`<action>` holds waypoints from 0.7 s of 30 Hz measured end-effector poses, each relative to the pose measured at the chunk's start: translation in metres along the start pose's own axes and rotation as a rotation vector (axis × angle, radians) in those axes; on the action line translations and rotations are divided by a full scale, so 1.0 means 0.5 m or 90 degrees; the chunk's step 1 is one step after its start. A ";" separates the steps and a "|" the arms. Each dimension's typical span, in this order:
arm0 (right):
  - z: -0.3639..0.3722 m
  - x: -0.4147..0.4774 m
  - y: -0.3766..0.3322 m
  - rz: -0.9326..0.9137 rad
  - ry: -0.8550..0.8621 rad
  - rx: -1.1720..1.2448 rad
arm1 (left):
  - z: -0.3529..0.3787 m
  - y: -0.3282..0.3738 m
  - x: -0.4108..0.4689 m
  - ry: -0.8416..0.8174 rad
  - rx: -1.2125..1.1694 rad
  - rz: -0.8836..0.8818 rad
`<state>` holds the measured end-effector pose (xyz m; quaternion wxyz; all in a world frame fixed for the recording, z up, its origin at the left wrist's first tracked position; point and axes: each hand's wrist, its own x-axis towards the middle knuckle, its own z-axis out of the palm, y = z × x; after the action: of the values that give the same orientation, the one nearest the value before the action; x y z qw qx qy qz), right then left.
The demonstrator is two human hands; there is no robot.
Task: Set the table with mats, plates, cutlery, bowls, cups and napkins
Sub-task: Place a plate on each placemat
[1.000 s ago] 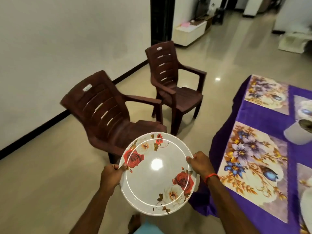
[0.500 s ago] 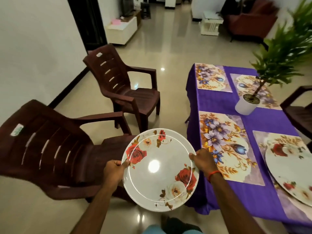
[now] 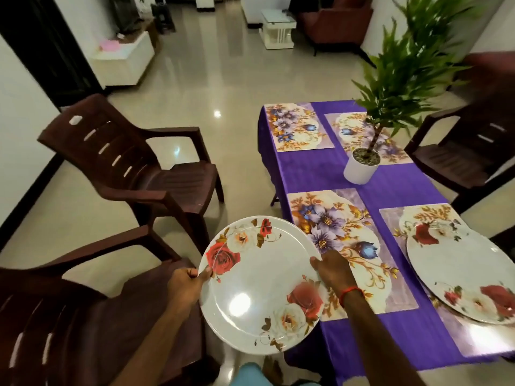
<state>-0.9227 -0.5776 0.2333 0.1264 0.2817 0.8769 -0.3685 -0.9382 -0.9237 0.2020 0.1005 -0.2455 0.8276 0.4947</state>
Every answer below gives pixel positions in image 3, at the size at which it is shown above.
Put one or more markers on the person's left forearm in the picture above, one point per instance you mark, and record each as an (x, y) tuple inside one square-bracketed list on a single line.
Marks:
[(159, 345)]

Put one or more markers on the white low cabinet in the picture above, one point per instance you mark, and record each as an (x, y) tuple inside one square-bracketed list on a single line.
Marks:
[(124, 60)]

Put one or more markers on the person's right thumb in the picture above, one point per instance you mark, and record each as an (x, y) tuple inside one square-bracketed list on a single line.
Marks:
[(316, 262)]

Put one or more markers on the floral placemat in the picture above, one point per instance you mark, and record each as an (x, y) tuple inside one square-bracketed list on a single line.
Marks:
[(297, 126), (364, 134), (406, 221), (354, 245)]

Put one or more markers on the brown plastic armchair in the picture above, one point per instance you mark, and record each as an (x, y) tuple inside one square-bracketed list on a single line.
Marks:
[(470, 148), (132, 164), (80, 313)]

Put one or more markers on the black door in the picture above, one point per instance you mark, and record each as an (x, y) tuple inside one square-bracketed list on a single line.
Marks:
[(48, 48)]

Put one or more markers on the dark plastic stool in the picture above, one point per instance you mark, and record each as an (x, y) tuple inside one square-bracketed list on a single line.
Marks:
[(163, 16)]

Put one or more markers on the red thread wristband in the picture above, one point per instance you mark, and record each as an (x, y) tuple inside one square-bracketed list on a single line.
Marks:
[(349, 293)]

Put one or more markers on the person's left hand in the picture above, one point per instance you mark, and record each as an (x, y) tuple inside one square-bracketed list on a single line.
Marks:
[(184, 285)]

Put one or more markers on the white glass-top side table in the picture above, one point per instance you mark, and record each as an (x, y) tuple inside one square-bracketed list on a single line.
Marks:
[(277, 30)]

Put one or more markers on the person's right forearm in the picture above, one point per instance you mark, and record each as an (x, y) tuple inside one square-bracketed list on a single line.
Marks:
[(380, 341)]

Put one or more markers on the person's right hand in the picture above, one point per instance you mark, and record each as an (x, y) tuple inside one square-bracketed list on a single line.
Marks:
[(334, 271)]

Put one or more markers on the pink cloth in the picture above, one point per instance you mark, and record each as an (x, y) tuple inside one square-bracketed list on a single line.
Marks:
[(109, 45)]

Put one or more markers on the green plant in white pot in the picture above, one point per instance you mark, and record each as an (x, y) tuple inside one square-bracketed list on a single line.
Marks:
[(396, 88)]

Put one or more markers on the black television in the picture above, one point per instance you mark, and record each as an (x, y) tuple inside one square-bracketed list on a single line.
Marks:
[(124, 14)]

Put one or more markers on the person's left thumb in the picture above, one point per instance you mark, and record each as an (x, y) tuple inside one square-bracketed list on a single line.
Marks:
[(204, 274)]

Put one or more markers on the red sofa armchair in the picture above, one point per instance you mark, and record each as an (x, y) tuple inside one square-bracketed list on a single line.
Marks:
[(336, 24)]

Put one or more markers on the white rose-print plate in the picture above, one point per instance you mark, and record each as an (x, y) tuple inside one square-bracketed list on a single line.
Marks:
[(462, 273), (259, 286)]

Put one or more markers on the purple tablecloth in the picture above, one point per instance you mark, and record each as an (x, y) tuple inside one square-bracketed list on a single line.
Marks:
[(362, 253)]

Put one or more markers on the person's foot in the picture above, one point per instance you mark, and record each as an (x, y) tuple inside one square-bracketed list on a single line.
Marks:
[(272, 370)]

